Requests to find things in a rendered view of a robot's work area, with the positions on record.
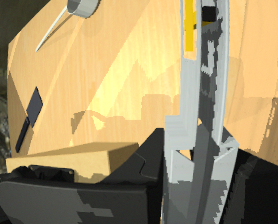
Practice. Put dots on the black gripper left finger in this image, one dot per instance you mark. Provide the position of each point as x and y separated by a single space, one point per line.
132 194

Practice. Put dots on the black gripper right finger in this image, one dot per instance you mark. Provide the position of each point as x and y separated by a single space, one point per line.
253 193

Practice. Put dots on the grey saucepan with long handle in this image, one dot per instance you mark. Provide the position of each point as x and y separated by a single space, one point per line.
81 8

